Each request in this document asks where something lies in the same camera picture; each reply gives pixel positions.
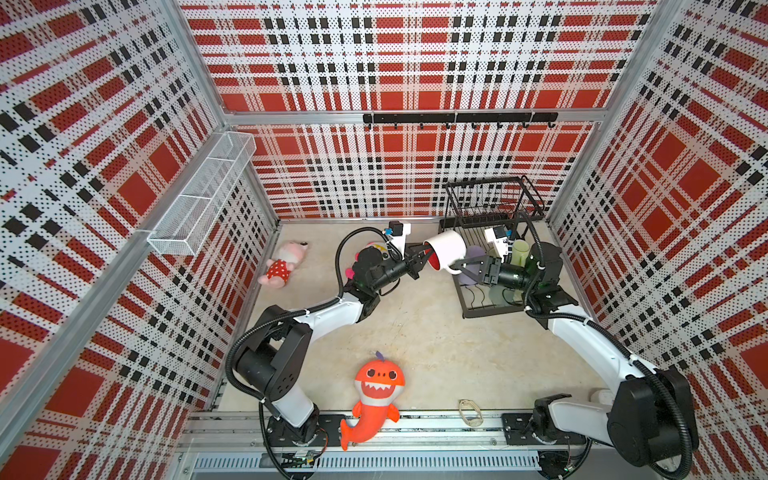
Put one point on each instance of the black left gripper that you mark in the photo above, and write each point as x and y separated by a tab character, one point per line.
413	258

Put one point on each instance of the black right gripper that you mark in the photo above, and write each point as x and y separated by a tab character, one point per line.
489	267

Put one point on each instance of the purple plastic cup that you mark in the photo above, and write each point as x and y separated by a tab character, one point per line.
470	273

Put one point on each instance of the white mug red inside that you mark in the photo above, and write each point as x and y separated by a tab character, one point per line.
447	248

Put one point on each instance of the light green ceramic mug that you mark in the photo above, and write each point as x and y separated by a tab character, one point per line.
519	252

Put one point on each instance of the black wire dish rack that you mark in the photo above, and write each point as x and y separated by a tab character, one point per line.
474	205

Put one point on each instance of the teal translucent plastic cup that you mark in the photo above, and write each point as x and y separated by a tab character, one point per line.
502	296

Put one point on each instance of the tall green plastic cup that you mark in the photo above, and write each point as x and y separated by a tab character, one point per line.
532	263

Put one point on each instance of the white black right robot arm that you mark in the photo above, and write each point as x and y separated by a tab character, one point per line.
645	413

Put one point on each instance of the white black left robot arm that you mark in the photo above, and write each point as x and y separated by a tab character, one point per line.
266	361

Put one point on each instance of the pink plush yellow glasses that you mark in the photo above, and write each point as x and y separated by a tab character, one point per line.
370	256

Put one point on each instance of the pink pig plush red dress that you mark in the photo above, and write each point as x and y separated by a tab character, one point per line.
279	268

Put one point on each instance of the orange shark plush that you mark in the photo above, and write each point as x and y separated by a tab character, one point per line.
379	383

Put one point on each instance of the rubber band loop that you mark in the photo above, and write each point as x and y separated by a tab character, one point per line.
470	413

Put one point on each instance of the white kitchen timer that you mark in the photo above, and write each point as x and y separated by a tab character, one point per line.
602	397

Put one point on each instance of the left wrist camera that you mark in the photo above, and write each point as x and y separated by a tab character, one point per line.
397	233

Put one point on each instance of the black wall hook rail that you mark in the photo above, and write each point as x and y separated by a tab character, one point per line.
523	118

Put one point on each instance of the white wire wall basket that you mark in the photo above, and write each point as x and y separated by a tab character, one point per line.
184	227

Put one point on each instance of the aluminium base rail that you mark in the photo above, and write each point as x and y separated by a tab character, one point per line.
242	445

